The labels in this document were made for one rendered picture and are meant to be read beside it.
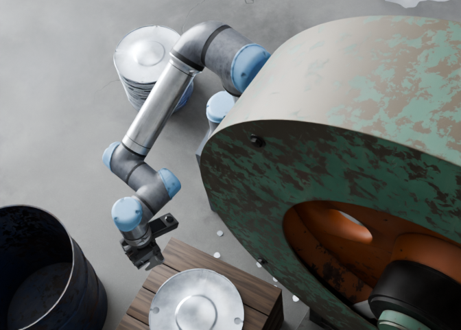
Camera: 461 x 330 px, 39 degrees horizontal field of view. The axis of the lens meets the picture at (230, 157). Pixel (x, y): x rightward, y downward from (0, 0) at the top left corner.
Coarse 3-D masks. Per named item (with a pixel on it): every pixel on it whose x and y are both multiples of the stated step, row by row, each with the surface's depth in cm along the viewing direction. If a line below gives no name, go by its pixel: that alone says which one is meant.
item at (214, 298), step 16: (192, 272) 206; (208, 272) 206; (160, 288) 204; (176, 288) 204; (192, 288) 204; (208, 288) 203; (224, 288) 203; (160, 304) 202; (176, 304) 202; (192, 304) 201; (208, 304) 200; (224, 304) 201; (240, 304) 200; (160, 320) 200; (176, 320) 199; (192, 320) 198; (208, 320) 198; (224, 320) 198
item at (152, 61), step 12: (132, 36) 270; (144, 36) 270; (156, 36) 269; (168, 36) 269; (120, 48) 268; (132, 48) 267; (144, 48) 266; (156, 48) 265; (168, 48) 266; (120, 60) 265; (132, 60) 264; (144, 60) 263; (156, 60) 262; (168, 60) 263; (120, 72) 262; (132, 72) 261; (144, 72) 261; (156, 72) 260
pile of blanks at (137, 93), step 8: (128, 80) 262; (192, 80) 285; (128, 88) 267; (136, 88) 263; (144, 88) 261; (152, 88) 262; (192, 88) 283; (128, 96) 278; (136, 96) 270; (144, 96) 268; (184, 96) 276; (136, 104) 276; (184, 104) 280
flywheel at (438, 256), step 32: (288, 224) 119; (320, 224) 117; (352, 224) 116; (384, 224) 102; (416, 224) 96; (320, 256) 125; (352, 256) 120; (384, 256) 112; (416, 256) 96; (448, 256) 94; (352, 288) 127; (384, 288) 95; (416, 288) 92; (448, 288) 92; (384, 320) 96; (416, 320) 93; (448, 320) 90
